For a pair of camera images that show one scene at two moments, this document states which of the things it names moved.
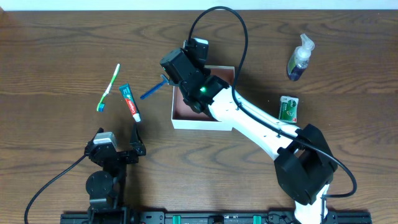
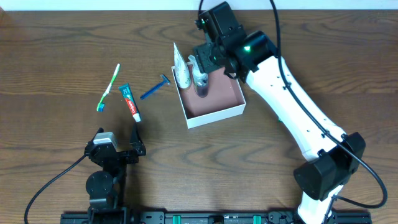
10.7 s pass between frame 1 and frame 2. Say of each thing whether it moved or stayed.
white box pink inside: moved
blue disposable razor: stayed
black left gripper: stayed
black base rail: stayed
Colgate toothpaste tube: stayed
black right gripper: moved
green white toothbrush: stayed
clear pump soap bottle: moved
